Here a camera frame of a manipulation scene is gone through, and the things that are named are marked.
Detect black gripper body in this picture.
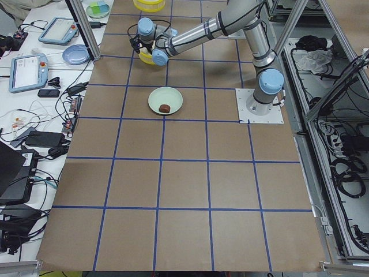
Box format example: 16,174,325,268
129,36,153,54

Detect yellow steamer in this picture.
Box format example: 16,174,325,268
138,48,155,65
133,0,166,13

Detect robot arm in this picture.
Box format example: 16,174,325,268
129,1,284,115

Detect green bowl with blocks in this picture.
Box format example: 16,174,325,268
86,1,110,18

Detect light green plate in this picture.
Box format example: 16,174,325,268
148,87,183,115

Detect blue plate on desk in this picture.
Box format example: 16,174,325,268
62,44,90,65

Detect brown bun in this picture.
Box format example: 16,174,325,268
159,104,171,114

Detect teach pendant far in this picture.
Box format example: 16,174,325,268
38,17,78,46

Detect teach pendant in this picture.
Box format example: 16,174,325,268
9,54,49,93
38,17,78,46

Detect teach pendant near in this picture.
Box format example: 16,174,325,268
9,54,49,93

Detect black power adapter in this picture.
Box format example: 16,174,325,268
25,131,65,148

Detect black laptop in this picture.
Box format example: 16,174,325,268
1,143,39,205

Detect black braided cable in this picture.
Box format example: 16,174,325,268
126,19,174,41

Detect aluminium frame post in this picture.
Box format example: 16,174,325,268
66,0,101,63

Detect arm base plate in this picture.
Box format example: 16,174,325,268
235,88,284,124

